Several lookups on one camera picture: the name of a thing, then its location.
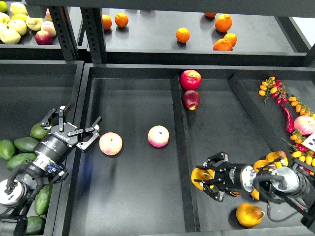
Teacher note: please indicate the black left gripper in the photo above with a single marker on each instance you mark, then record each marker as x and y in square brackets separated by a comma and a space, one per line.
[63, 136]

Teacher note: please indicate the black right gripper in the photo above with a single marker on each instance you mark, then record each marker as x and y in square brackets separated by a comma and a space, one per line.
[227, 176]

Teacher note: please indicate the green avocado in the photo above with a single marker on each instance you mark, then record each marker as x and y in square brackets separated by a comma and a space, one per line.
[42, 200]

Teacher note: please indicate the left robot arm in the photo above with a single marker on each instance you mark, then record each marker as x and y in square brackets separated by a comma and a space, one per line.
[18, 192]

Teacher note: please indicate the yellow pear under gripper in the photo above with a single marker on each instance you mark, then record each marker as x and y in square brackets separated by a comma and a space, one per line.
[255, 194]

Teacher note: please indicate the yellow pear with brown stem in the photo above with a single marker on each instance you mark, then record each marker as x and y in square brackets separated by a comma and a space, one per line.
[260, 163]

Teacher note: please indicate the yellow pear bottom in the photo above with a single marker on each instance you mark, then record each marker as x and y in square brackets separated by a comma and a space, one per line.
[249, 215]

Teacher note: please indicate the avocado centre of pile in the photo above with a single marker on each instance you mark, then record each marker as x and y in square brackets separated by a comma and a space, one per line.
[26, 144]

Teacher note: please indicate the avocado far left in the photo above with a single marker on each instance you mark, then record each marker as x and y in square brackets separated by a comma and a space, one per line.
[7, 149]

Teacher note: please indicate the avocado bottom left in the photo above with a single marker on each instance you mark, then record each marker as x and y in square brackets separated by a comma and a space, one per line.
[36, 226]

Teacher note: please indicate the pink apple left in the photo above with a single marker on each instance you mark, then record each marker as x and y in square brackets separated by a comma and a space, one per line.
[110, 143]

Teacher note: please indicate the pink apple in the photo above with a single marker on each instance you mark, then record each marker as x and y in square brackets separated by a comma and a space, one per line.
[158, 136]
[110, 143]

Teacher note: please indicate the black left tray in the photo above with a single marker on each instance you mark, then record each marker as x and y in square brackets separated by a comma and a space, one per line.
[28, 91]

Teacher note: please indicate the black tray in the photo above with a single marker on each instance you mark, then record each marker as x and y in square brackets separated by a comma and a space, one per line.
[145, 190]
[28, 91]

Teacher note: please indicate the pink apple centre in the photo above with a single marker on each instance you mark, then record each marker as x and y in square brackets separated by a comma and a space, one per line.
[158, 136]

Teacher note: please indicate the black middle tray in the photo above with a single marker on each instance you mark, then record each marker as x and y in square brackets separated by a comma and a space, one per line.
[145, 190]

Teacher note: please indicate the dark red apple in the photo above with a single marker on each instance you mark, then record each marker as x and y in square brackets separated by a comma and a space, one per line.
[191, 99]

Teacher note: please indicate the black shelf upright left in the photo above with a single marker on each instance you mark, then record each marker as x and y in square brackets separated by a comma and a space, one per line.
[61, 20]

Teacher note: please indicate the black shelf upright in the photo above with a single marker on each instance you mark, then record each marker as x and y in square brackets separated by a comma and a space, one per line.
[61, 20]
[93, 26]

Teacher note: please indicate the red apple on shelf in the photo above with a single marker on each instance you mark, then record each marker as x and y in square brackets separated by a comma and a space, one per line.
[43, 37]

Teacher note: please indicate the peach on shelf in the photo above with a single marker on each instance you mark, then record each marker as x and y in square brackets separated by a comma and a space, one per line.
[49, 27]

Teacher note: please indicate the red chili pepper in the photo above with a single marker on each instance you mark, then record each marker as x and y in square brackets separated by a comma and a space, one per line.
[289, 119]

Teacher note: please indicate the black shelf upright right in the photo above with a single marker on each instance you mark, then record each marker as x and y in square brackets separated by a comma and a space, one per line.
[93, 26]

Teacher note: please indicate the orange on shelf left edge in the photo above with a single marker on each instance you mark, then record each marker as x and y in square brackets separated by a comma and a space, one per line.
[106, 21]

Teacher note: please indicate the bright red apple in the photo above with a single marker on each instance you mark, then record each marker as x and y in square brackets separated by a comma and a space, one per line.
[190, 79]

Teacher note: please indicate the lower cherry tomato bunch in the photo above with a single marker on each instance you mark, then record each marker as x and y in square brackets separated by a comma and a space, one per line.
[298, 151]

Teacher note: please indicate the cherry tomato bunch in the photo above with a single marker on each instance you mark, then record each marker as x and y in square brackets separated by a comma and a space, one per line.
[298, 151]
[273, 88]

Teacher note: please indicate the pale yellow apple with stem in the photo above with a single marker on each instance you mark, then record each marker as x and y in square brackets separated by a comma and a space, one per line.
[34, 23]

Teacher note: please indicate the white label card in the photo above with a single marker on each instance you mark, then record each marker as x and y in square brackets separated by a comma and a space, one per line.
[310, 142]

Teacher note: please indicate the pale yellow apple front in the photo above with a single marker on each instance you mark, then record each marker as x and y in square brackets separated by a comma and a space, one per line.
[9, 36]

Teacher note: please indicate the pink apple right tray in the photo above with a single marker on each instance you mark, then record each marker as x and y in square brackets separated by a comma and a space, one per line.
[305, 125]

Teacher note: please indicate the pale yellow apple middle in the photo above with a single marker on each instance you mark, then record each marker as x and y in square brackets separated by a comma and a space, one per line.
[18, 25]

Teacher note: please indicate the upper cherry tomato bunch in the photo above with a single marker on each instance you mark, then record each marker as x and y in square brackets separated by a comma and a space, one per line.
[273, 88]

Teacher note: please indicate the middle orange tomato bunch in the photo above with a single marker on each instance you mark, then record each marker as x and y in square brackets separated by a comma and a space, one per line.
[300, 107]

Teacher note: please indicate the yellow lemon on shelf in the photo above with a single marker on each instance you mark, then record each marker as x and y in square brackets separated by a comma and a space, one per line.
[20, 16]

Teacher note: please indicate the pale apple far left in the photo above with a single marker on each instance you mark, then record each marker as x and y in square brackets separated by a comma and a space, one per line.
[4, 19]

